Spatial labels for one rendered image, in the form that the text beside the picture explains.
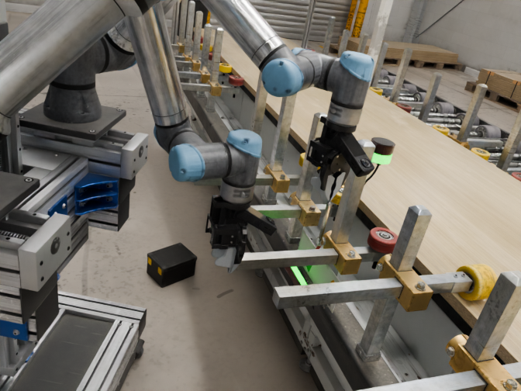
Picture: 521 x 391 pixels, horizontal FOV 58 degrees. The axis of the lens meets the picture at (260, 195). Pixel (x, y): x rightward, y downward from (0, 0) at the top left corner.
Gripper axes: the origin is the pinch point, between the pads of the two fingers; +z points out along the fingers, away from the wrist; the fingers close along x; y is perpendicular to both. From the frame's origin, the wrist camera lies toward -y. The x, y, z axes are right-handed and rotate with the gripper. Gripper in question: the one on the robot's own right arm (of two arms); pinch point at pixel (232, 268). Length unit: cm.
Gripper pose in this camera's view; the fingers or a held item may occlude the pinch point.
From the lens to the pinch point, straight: 118.2
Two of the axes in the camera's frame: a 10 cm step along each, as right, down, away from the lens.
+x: 3.1, 4.9, -8.2
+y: -9.4, 0.1, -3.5
